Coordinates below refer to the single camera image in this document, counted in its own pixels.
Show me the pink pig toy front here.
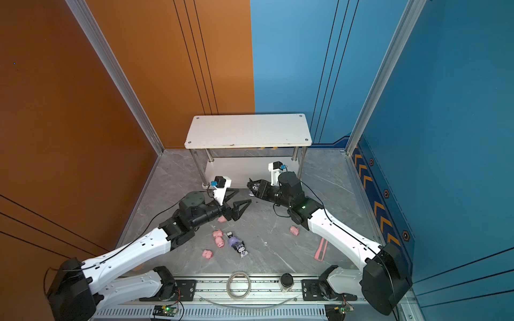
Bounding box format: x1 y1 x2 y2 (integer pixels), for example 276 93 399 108
202 250 214 259

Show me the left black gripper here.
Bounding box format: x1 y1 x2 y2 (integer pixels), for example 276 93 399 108
191 188 251 232

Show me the purple Kuromi figure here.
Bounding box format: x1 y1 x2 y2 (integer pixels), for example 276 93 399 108
226 231 245 252

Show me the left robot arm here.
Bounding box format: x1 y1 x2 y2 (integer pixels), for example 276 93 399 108
46 189 252 320

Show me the green circuit board left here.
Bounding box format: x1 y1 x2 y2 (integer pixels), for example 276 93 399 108
152 305 180 318

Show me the aluminium frame post left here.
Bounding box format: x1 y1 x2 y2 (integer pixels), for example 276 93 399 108
66 0 165 156

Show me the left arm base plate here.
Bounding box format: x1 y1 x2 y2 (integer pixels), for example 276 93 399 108
139 280 197 303

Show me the aluminium frame post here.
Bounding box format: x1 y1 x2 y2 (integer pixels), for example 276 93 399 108
66 0 165 156
345 0 426 156

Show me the pink pig toy right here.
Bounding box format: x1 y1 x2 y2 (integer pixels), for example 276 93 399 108
289 226 299 236

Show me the coiled clear cable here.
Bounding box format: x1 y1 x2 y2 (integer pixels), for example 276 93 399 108
225 271 252 301

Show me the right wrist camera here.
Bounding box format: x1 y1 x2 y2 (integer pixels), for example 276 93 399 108
269 161 288 186

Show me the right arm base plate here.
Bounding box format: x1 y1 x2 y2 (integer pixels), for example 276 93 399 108
301 279 357 302

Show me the pink utility knife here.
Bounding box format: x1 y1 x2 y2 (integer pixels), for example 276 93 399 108
314 238 329 262

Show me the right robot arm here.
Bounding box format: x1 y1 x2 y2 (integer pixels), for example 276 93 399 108
247 172 412 316

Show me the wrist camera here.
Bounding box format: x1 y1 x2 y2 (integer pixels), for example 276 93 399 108
210 176 232 205
269 161 288 186

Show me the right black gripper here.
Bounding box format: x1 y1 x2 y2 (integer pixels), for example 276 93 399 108
247 180 294 211

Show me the white two-tier shelf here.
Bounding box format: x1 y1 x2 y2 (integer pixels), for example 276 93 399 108
185 114 312 189

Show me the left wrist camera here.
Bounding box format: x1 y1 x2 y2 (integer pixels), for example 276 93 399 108
210 176 232 205

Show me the black capped small jar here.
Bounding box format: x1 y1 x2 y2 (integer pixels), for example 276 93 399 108
279 273 294 292

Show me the green circuit board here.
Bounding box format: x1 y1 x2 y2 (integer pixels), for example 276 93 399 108
152 305 180 318
334 304 354 316

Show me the pink pig toy lower middle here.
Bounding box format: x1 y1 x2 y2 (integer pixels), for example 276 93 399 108
215 237 225 248

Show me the aluminium frame post right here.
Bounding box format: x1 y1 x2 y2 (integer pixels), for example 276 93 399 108
345 0 426 156

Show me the green circuit board right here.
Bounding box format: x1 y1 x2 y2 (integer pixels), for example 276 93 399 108
334 304 354 316

